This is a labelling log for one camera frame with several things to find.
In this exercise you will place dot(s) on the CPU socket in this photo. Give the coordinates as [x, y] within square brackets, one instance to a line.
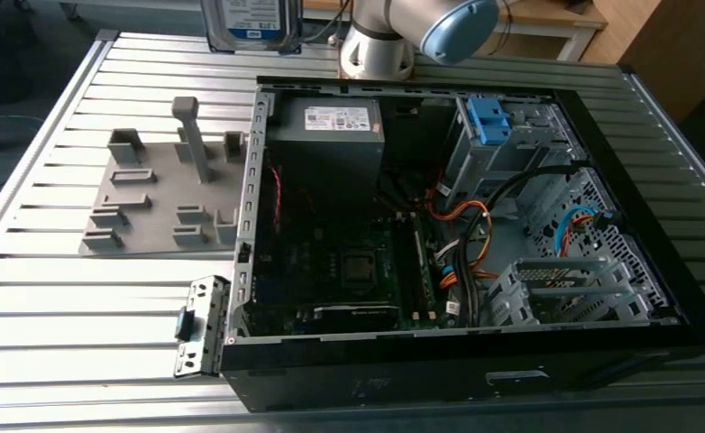
[358, 270]

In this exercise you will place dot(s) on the black PC case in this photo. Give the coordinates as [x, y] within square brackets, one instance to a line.
[388, 374]

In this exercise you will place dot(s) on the grey metal drive cage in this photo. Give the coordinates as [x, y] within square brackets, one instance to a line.
[509, 158]

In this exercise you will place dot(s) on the grey parts rack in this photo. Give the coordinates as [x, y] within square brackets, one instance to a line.
[153, 234]

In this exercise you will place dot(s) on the dark green motherboard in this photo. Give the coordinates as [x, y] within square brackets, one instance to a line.
[304, 252]

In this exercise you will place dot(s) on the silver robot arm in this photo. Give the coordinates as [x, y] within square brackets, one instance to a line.
[376, 49]

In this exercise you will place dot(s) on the grey metal disk bay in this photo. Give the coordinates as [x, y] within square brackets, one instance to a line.
[574, 293]

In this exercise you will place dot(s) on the hard disk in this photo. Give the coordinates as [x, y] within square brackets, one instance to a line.
[250, 27]

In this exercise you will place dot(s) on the wooden desk white legs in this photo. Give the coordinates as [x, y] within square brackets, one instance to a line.
[545, 13]

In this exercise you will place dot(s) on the black waste bin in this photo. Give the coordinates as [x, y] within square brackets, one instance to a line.
[2, 76]

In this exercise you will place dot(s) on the grey power supply unit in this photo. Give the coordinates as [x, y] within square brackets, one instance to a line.
[328, 153]

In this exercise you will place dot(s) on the blue drive cage latch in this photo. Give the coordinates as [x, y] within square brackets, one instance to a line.
[485, 119]

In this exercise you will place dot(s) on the green RAM stick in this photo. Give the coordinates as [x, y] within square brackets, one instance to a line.
[422, 270]

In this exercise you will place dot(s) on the grey expansion slot bracket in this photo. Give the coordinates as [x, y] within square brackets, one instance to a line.
[208, 315]

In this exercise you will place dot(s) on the black graphics card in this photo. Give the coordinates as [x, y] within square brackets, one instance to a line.
[358, 315]

